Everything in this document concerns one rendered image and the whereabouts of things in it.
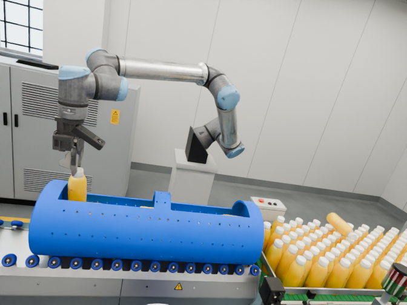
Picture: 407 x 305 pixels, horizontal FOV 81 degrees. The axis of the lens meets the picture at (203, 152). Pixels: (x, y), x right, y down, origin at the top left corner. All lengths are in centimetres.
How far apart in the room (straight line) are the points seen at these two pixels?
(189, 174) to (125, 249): 94
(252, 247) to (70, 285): 73
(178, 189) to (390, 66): 432
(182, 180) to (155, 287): 87
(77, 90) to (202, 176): 118
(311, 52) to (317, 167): 203
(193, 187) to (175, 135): 211
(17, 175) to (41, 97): 87
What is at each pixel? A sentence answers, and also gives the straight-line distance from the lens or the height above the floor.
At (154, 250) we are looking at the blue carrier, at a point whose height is 108.
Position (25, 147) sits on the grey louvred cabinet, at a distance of 291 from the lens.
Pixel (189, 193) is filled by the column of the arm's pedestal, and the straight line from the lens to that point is 187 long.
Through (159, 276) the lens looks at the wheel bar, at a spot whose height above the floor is 92.
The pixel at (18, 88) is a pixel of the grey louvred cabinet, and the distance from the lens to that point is 277.
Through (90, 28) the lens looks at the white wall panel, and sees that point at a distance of 353.
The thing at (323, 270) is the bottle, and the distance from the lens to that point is 130.
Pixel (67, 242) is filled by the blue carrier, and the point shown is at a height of 109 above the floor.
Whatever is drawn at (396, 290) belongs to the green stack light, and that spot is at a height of 118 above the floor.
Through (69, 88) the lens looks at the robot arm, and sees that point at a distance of 88.
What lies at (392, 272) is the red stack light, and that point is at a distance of 116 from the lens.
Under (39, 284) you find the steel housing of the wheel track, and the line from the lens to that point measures 119.
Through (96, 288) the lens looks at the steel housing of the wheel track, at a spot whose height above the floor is 87.
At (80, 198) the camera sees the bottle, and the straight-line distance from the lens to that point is 106.
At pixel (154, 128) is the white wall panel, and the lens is 383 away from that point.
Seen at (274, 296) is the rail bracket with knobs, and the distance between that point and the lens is 115.
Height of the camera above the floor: 175
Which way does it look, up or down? 18 degrees down
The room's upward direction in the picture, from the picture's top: 13 degrees clockwise
